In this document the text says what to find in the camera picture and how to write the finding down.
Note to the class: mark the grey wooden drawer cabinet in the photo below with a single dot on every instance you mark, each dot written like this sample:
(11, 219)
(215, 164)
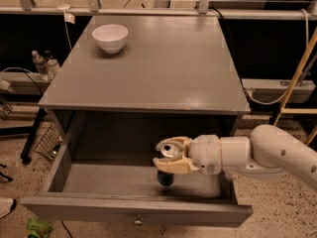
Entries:
(170, 65)

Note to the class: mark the open grey top drawer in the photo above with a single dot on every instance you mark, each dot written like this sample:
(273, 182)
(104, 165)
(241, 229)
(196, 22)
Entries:
(104, 172)

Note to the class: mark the clear plastic water bottle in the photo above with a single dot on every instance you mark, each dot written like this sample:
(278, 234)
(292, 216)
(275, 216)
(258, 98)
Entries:
(41, 65)

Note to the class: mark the wire mesh basket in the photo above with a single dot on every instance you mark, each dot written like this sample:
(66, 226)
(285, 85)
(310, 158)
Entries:
(49, 145)

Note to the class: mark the metal drawer knob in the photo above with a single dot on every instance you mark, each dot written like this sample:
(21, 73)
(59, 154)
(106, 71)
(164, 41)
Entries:
(138, 221)

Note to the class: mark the white shoe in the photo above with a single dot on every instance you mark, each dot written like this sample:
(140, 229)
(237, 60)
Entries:
(7, 205)

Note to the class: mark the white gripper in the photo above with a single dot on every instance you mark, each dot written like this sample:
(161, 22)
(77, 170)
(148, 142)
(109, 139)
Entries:
(204, 153)

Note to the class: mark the yellow wooden frame stand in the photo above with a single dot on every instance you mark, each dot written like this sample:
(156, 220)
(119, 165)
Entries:
(306, 63)

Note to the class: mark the metal railing frame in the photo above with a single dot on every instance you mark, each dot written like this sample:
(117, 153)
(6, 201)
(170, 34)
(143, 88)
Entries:
(94, 7)

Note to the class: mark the dark capped bottle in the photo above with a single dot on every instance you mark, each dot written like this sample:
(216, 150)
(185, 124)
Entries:
(52, 63)

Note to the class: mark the white ceramic bowl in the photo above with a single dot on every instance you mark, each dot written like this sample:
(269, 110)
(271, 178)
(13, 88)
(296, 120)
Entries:
(111, 38)

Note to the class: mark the black table leg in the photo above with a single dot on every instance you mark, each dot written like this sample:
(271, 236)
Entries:
(26, 159)

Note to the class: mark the green snack bag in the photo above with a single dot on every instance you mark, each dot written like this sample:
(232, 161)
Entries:
(37, 228)

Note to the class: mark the silver blue redbull can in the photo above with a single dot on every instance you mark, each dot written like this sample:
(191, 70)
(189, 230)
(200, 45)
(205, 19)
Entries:
(166, 151)

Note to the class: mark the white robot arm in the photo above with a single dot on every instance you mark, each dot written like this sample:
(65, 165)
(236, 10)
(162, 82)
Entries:
(266, 154)

